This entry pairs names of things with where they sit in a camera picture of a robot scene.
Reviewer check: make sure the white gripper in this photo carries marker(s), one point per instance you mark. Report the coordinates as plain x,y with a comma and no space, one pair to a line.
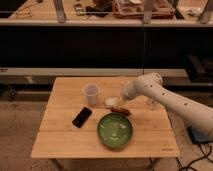
124,94

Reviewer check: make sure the red chili pepper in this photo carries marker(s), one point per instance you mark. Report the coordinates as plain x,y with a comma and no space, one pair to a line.
121,110

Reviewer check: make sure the black smartphone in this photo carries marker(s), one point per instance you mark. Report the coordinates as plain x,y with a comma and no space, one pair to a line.
82,116

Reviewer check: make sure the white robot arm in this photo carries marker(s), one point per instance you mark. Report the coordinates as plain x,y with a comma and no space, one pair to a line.
198,115

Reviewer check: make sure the white sponge block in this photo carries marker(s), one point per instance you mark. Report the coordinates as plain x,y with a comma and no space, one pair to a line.
111,102

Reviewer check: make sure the small clear glass bottle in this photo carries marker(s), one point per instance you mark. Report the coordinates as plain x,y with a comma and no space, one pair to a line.
151,104

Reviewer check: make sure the translucent plastic cup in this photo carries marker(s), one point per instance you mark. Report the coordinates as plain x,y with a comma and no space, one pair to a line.
91,92

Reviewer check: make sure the green ceramic bowl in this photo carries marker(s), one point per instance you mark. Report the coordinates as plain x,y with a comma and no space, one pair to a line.
114,130

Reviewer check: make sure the wooden table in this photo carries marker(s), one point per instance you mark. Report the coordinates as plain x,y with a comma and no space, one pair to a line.
58,138

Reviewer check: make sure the wooden tray with items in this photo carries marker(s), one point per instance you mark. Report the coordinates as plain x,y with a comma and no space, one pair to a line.
135,9

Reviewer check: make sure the blue box on floor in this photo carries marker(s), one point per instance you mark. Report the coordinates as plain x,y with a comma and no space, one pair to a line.
199,137

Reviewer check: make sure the black cloth on shelf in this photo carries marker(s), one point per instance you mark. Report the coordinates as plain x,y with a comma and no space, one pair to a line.
99,10

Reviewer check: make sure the remote control on shelf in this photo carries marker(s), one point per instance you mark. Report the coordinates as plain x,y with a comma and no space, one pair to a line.
79,9

